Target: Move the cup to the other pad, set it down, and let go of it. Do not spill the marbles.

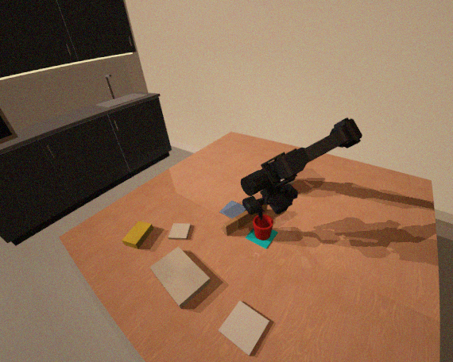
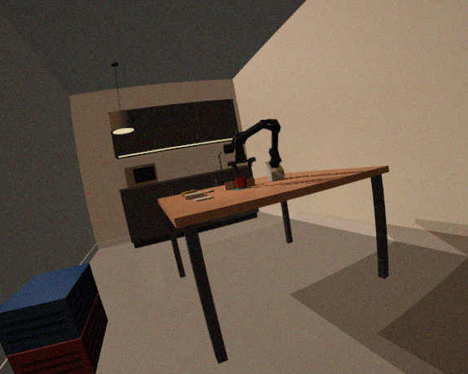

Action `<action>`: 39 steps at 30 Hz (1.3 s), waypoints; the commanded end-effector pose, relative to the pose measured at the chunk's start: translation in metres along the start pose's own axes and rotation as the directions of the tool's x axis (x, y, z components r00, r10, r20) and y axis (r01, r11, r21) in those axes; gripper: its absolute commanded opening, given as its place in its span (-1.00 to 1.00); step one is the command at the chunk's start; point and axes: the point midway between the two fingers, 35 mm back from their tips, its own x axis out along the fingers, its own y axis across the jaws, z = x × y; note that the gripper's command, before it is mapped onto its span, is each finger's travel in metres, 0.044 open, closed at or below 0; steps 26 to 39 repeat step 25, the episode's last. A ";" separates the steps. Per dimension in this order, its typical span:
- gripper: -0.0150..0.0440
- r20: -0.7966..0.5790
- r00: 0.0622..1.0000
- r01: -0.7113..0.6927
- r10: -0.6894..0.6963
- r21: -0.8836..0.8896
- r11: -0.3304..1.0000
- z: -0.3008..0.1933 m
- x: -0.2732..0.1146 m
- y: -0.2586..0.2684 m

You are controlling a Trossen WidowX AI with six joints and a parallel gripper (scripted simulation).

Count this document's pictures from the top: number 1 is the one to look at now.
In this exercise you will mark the dark red cup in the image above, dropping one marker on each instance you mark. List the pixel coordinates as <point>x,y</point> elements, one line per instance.
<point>263,228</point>

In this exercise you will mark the beige flat square tile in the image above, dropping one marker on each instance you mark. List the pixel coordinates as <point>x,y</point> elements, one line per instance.
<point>244,327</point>

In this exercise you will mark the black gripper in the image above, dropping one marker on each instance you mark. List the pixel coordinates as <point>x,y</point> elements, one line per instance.
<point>254,206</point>

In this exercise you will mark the yellow rectangular block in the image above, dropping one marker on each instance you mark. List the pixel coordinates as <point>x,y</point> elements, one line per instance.
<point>137,235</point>

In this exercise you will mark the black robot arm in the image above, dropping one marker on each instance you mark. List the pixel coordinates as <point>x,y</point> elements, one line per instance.
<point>286,165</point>

